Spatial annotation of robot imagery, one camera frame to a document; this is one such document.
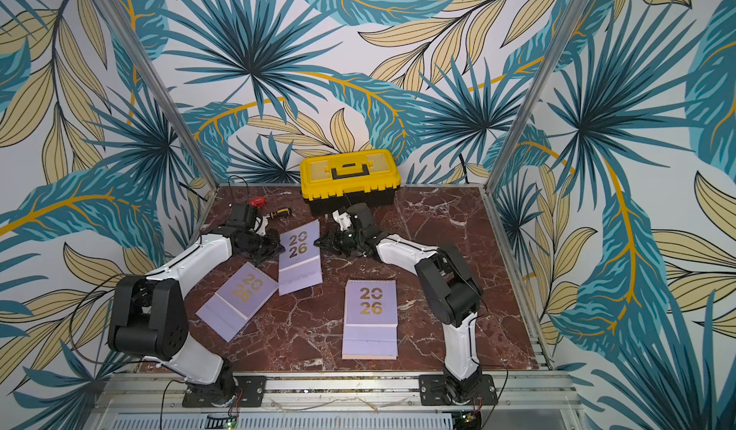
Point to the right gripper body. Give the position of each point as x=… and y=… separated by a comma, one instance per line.
x=334, y=242

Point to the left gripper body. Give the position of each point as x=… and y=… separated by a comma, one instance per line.
x=262, y=247

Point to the purple calendar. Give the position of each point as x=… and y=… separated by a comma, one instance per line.
x=230, y=309
x=370, y=328
x=300, y=263

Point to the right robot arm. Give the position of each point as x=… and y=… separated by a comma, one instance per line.
x=453, y=292

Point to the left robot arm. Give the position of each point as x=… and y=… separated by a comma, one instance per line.
x=149, y=318

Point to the red clamp tool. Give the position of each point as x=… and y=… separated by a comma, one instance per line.
x=257, y=202

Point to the yellow black screwdriver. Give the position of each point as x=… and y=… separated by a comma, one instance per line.
x=285, y=212

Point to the yellow black toolbox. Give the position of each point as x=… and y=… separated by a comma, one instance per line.
x=331, y=182

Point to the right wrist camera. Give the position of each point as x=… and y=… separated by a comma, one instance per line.
x=343, y=220

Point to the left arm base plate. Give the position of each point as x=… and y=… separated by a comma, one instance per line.
x=235, y=391

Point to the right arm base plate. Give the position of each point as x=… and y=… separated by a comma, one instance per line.
x=445, y=390

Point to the aluminium front rail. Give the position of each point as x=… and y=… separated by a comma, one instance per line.
x=317, y=400

